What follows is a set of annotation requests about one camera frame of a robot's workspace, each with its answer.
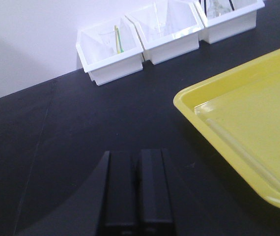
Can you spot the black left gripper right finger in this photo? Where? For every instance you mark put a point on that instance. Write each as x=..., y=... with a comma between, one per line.
x=166, y=206

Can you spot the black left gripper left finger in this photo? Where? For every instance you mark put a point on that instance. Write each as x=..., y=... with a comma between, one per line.
x=65, y=197

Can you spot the short clear test tube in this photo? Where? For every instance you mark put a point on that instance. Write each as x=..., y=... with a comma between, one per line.
x=245, y=154

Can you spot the yellow plastic tray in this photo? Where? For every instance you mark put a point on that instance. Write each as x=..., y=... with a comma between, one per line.
x=245, y=101

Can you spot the left white storage bin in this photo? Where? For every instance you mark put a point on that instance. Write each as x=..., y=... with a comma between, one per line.
x=96, y=49

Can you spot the white storage bin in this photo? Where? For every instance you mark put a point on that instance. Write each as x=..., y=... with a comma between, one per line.
x=167, y=29
x=221, y=24
x=96, y=49

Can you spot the green yellow plastic dropper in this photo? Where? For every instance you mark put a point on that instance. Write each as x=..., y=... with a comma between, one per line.
x=118, y=43

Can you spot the middle white storage bin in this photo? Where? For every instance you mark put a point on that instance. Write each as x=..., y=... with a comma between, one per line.
x=167, y=29

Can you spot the right white storage bin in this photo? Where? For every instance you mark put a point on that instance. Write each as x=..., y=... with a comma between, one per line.
x=221, y=24

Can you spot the black wire tripod stand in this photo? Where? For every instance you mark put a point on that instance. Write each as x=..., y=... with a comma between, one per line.
x=208, y=5

